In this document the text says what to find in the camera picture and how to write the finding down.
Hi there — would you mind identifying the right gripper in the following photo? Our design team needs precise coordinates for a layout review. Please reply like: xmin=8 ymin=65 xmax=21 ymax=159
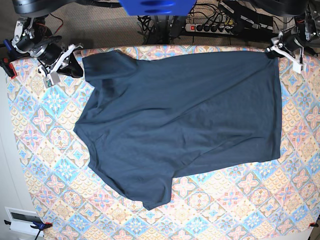
xmin=36 ymin=35 xmax=84 ymax=87

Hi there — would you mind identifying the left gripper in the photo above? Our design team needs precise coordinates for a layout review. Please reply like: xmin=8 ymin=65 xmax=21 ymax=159
xmin=265 ymin=31 xmax=305 ymax=74

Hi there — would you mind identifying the dark navy t-shirt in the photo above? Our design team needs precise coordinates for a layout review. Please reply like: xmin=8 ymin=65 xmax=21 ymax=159
xmin=74 ymin=50 xmax=282 ymax=210

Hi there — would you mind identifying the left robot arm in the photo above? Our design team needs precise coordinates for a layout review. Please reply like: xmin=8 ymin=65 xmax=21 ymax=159
xmin=264 ymin=0 xmax=320 ymax=74

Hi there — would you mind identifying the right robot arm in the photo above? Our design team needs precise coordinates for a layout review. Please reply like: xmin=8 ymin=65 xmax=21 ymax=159
xmin=10 ymin=15 xmax=84 ymax=88

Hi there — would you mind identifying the blue clamp upper left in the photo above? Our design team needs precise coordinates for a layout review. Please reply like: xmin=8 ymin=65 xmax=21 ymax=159
xmin=0 ymin=39 xmax=17 ymax=79

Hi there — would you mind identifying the blue clamp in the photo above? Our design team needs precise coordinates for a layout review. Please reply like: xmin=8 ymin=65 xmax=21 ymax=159
xmin=0 ymin=39 xmax=17 ymax=79
xmin=4 ymin=220 xmax=53 ymax=240

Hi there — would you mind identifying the white power strip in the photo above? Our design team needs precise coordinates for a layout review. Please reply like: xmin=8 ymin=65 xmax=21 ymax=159
xmin=184 ymin=23 xmax=233 ymax=36

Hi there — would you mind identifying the orange clamp lower right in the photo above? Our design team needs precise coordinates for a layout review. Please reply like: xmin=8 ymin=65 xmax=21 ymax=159
xmin=309 ymin=222 xmax=319 ymax=228

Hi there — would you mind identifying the blue clamp lower left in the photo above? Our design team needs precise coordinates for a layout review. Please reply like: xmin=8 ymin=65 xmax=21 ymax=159
xmin=4 ymin=220 xmax=53 ymax=240

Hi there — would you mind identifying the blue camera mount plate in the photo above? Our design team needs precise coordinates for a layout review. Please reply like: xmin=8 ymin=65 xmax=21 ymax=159
xmin=119 ymin=0 xmax=196 ymax=16

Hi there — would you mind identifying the white wall outlet box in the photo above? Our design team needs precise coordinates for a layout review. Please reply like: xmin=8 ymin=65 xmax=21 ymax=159
xmin=5 ymin=207 xmax=42 ymax=237

